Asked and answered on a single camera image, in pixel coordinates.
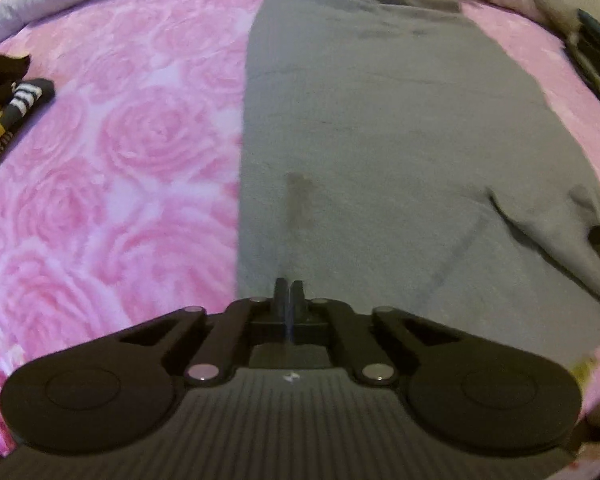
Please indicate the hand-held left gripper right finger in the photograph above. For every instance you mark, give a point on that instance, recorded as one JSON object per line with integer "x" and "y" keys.
{"x": 297, "y": 305}

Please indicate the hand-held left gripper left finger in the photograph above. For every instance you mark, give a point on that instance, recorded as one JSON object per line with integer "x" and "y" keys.
{"x": 281, "y": 305}

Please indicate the grey garment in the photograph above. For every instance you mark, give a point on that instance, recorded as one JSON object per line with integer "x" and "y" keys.
{"x": 380, "y": 135}

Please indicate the black chair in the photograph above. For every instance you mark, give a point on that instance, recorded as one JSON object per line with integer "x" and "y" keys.
{"x": 597, "y": 50}

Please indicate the pink rose print blanket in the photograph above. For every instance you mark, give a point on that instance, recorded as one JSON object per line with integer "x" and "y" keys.
{"x": 130, "y": 160}

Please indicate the black and white striped sock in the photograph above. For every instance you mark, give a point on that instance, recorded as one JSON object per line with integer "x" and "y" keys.
{"x": 27, "y": 97}

